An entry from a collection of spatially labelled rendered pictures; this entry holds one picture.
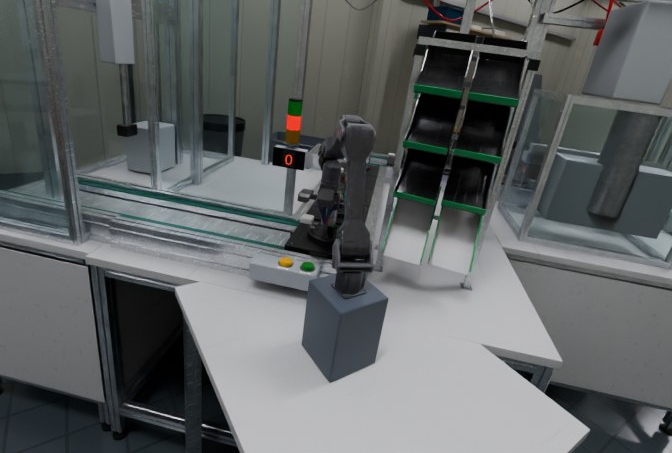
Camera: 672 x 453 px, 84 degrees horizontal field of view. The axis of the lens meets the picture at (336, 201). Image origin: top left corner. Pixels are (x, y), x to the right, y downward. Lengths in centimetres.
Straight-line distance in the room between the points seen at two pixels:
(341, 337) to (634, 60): 166
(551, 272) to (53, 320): 208
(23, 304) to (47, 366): 29
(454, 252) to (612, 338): 120
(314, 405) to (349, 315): 21
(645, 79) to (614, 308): 102
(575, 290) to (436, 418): 128
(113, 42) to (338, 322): 143
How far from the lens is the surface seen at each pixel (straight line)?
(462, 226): 132
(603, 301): 218
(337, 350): 91
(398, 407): 97
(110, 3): 184
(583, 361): 236
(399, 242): 126
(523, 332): 135
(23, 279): 177
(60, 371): 196
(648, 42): 207
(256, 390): 95
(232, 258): 128
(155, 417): 182
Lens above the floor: 157
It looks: 21 degrees down
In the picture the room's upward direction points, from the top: 8 degrees clockwise
